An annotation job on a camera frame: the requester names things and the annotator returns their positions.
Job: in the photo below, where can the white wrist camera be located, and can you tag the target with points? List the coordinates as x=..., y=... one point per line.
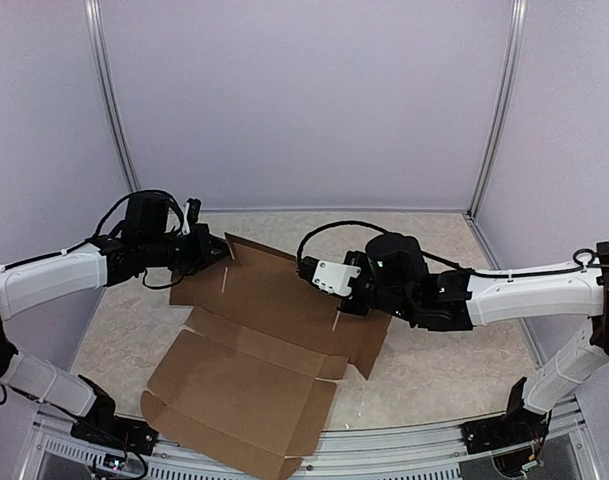
x=191, y=210
x=330, y=277

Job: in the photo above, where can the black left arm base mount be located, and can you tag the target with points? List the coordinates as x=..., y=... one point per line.
x=125, y=434

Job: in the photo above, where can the aluminium frame post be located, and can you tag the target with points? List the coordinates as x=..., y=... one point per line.
x=101, y=60
x=501, y=106

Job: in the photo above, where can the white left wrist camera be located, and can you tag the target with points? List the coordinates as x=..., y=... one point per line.
x=191, y=210

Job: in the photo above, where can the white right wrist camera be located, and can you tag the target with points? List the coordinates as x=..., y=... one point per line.
x=330, y=277

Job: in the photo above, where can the right aluminium frame post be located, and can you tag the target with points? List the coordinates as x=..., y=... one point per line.
x=501, y=106

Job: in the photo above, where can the small circuit board with LEDs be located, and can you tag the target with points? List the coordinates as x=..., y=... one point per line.
x=114, y=463

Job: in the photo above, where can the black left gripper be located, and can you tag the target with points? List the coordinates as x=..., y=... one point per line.
x=203, y=256

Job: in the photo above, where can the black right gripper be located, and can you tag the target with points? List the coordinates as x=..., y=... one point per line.
x=352, y=256

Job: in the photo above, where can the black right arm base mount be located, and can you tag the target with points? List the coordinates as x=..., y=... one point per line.
x=516, y=425

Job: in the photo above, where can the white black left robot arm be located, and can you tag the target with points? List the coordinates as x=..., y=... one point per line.
x=155, y=232

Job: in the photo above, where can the aluminium front rail frame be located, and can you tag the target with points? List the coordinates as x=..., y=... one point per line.
x=432, y=451

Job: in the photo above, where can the left aluminium frame post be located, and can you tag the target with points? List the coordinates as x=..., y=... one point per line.
x=101, y=60

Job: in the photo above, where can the brown cardboard box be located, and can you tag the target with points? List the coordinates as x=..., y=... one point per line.
x=250, y=379

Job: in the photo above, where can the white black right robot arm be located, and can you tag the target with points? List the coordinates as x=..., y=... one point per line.
x=391, y=276

